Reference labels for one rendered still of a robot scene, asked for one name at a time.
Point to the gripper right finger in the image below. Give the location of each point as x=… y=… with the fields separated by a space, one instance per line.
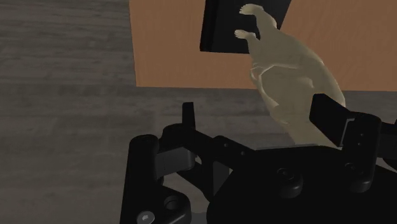
x=361 y=139

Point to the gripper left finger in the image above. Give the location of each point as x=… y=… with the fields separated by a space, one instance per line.
x=142 y=173

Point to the cream animal figure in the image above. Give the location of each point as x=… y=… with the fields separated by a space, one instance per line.
x=288 y=77

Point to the orange wooden board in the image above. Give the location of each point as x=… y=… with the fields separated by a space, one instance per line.
x=167 y=46

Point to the black robot stand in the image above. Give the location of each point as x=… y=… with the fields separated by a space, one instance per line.
x=223 y=28

